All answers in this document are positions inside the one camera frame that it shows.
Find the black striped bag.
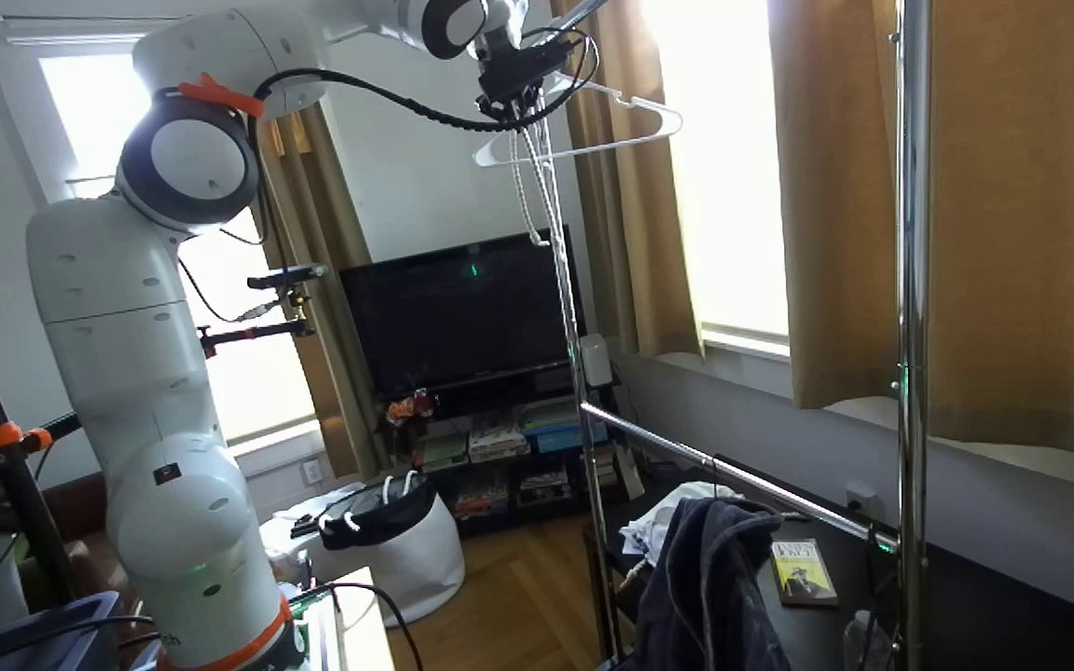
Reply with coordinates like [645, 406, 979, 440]
[308, 469, 441, 550]

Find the white rope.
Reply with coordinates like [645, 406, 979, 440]
[507, 117, 567, 252]

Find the dark TV stand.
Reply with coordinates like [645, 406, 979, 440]
[372, 364, 628, 535]

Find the yellow book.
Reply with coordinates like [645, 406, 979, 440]
[767, 535, 841, 612]

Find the blue box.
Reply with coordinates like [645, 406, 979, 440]
[521, 415, 584, 457]

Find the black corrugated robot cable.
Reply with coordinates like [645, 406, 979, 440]
[250, 26, 603, 133]

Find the white coat hanger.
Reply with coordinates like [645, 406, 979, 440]
[472, 87, 686, 170]

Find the bright window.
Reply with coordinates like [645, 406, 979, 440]
[0, 12, 328, 450]
[650, 0, 794, 353]

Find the chrome clothes rack frame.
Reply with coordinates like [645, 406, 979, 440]
[515, 0, 935, 671]

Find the white box device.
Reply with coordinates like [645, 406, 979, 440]
[569, 333, 614, 391]

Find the white cloth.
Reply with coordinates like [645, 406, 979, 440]
[614, 481, 740, 561]

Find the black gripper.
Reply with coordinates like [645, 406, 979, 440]
[472, 28, 567, 129]

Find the brown window curtain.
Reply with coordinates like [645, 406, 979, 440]
[767, 0, 1074, 477]
[185, 8, 379, 481]
[549, 0, 706, 363]

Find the black stereo camera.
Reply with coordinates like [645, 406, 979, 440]
[245, 262, 328, 295]

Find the chrome bottom railing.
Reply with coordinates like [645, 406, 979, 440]
[577, 399, 907, 554]

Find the blue grey bin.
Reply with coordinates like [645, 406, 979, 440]
[0, 594, 130, 671]

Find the black flat television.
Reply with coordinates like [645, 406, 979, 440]
[338, 232, 577, 422]

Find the dark clothes pile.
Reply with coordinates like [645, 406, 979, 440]
[629, 496, 794, 671]

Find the orange toy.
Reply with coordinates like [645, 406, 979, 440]
[384, 382, 441, 432]

